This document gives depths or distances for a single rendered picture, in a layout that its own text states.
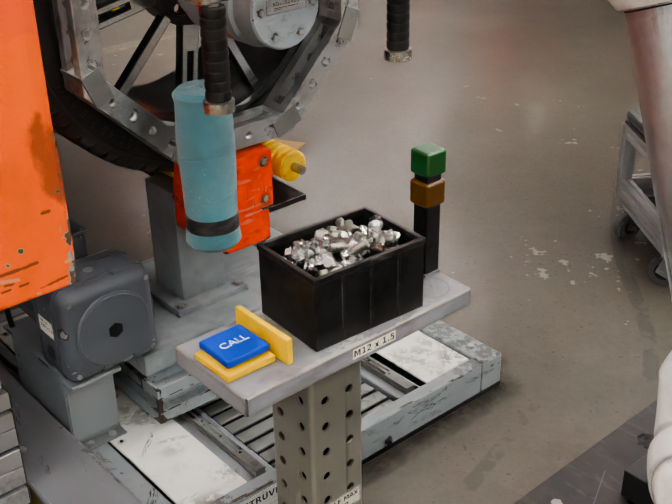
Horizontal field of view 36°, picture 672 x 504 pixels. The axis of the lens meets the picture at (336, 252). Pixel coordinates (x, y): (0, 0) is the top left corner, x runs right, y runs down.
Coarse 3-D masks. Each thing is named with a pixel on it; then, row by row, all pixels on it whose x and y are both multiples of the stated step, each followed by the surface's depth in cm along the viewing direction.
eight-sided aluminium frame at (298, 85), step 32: (64, 0) 146; (320, 0) 182; (352, 0) 180; (64, 32) 151; (96, 32) 150; (320, 32) 183; (352, 32) 182; (64, 64) 153; (96, 64) 151; (288, 64) 183; (320, 64) 180; (96, 96) 153; (288, 96) 179; (128, 128) 159; (160, 128) 163; (256, 128) 175; (288, 128) 180
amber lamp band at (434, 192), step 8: (416, 184) 155; (424, 184) 154; (432, 184) 154; (440, 184) 155; (416, 192) 155; (424, 192) 154; (432, 192) 154; (440, 192) 155; (416, 200) 156; (424, 200) 155; (432, 200) 155; (440, 200) 156
